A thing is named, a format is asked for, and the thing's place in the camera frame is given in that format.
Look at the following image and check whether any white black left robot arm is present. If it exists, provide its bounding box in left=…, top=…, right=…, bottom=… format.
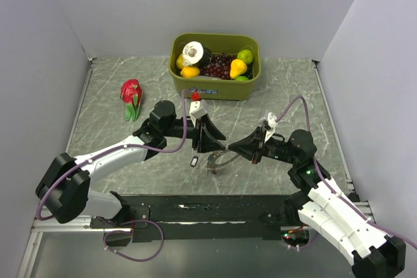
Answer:
left=35, top=100, right=226, bottom=227

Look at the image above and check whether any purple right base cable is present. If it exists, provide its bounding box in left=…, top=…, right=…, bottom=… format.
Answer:
left=286, top=229, right=326, bottom=253

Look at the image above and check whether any aluminium rail frame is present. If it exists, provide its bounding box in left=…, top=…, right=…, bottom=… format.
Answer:
left=17, top=180, right=372, bottom=278

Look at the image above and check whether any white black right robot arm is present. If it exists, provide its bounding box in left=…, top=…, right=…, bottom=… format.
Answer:
left=229, top=126, right=406, bottom=277

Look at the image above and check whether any green lime toy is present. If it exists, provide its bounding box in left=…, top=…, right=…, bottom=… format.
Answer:
left=237, top=49, right=254, bottom=64

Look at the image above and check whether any yellow pear toy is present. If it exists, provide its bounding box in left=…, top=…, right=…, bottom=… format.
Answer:
left=230, top=59, right=248, bottom=79

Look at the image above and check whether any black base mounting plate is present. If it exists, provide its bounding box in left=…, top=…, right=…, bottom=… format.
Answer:
left=90, top=192, right=306, bottom=243

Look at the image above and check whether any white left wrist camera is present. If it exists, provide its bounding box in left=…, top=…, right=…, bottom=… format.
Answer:
left=189, top=92, right=208, bottom=127

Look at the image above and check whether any orange yellow mango toy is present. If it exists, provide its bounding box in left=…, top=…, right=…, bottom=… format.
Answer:
left=180, top=66, right=200, bottom=78

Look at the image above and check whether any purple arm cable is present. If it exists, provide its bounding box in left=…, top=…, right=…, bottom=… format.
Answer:
left=273, top=95, right=417, bottom=249
left=36, top=89, right=199, bottom=221

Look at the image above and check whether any yellow lemon toy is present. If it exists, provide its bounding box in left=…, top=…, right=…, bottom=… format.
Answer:
left=175, top=54, right=184, bottom=70

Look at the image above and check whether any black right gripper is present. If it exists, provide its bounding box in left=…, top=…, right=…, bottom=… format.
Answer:
left=228, top=126, right=298, bottom=165

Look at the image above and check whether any red dragon fruit toy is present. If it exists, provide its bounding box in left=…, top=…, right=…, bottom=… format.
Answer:
left=120, top=79, right=143, bottom=122

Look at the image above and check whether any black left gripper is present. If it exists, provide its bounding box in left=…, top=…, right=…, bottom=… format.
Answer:
left=162, top=113, right=225, bottom=153

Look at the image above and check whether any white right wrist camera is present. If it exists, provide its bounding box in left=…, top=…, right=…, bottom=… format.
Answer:
left=259, top=110, right=278, bottom=143

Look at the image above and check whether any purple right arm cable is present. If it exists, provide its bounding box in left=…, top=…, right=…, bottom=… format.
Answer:
left=273, top=95, right=417, bottom=249

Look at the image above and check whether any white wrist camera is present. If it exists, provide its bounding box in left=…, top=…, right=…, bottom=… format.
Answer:
left=259, top=110, right=278, bottom=143
left=189, top=92, right=208, bottom=127

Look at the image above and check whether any olive green plastic bin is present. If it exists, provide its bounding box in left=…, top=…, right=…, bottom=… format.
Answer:
left=169, top=33, right=261, bottom=101

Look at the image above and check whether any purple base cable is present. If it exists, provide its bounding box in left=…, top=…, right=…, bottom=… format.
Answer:
left=286, top=229, right=326, bottom=253
left=102, top=219, right=165, bottom=262

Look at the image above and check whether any white black cylinder roll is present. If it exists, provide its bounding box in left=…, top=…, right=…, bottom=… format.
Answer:
left=182, top=41, right=212, bottom=68

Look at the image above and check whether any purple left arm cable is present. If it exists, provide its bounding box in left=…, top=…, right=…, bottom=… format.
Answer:
left=36, top=89, right=199, bottom=221

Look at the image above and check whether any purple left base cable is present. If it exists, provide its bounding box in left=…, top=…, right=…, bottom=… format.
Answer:
left=102, top=219, right=165, bottom=262

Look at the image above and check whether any green fruit toy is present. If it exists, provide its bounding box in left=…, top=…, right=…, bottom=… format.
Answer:
left=235, top=76, right=250, bottom=81

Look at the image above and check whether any dark red grape bunch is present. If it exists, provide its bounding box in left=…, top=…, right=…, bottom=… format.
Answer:
left=200, top=53, right=235, bottom=80

